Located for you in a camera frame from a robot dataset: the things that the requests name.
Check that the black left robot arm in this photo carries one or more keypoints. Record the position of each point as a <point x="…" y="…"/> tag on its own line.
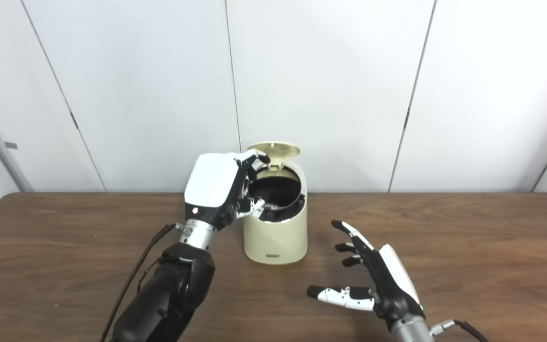
<point x="174" y="285"/>

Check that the black bin liner bag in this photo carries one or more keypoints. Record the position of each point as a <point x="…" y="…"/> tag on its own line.
<point x="278" y="190"/>

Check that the cream-colored bin body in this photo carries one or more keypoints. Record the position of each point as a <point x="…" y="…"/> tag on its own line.
<point x="276" y="237"/>

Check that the cream round bin lid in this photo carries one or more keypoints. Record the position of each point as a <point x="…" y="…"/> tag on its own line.
<point x="278" y="148"/>

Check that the grey wall corner post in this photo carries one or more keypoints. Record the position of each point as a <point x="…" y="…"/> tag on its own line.
<point x="21" y="183"/>

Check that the small grey wall tag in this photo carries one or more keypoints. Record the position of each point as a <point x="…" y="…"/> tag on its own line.
<point x="11" y="145"/>

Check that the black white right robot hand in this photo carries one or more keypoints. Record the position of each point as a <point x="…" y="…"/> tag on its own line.
<point x="390" y="285"/>

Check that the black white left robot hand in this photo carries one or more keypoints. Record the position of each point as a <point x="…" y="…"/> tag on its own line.
<point x="209" y="183"/>

